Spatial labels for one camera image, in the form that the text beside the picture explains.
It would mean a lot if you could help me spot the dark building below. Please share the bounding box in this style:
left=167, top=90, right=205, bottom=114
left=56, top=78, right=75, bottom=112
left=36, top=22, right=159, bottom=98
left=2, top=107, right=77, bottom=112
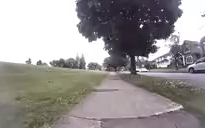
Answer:
left=181, top=39, right=204, bottom=67

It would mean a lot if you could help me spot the thin tree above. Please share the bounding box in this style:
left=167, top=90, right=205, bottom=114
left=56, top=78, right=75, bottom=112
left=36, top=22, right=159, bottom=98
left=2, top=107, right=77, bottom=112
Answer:
left=168, top=33, right=184, bottom=71

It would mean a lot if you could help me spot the grass verge strip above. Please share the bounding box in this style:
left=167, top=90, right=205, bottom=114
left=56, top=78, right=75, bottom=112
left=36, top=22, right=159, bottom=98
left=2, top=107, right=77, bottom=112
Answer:
left=118, top=72, right=205, bottom=123

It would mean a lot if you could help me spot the distant group of trees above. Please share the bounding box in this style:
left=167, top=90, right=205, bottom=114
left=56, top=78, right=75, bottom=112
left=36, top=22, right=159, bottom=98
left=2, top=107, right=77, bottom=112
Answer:
left=24, top=53, right=103, bottom=71

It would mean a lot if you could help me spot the white house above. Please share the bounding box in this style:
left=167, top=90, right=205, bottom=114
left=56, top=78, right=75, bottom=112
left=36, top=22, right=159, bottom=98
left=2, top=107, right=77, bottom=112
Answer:
left=154, top=52, right=173, bottom=69

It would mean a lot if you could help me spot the large dark leafy tree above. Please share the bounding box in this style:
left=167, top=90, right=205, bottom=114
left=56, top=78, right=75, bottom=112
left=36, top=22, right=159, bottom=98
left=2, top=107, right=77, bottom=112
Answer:
left=75, top=0, right=184, bottom=76

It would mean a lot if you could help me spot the grey concrete pavement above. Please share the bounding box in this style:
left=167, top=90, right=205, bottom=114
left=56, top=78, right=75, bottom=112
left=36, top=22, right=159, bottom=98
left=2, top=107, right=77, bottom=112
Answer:
left=53, top=71, right=204, bottom=128

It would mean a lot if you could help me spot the grey asphalt road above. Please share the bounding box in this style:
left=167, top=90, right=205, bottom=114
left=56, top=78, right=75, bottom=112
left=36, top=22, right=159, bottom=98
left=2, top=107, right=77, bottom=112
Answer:
left=121, top=70, right=205, bottom=91

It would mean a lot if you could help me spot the white car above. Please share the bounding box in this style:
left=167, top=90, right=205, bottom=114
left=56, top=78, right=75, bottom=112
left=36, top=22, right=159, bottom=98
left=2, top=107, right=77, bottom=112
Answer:
left=187, top=55, right=205, bottom=75
left=135, top=67, right=150, bottom=73

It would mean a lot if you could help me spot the wide grass field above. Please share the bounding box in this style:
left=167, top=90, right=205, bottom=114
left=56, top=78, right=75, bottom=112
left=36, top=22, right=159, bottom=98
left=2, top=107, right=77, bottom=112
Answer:
left=0, top=60, right=110, bottom=128

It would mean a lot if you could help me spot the house lawn grass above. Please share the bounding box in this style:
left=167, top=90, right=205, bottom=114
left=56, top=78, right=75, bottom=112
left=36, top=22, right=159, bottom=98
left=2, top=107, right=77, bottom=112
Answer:
left=149, top=67, right=190, bottom=74

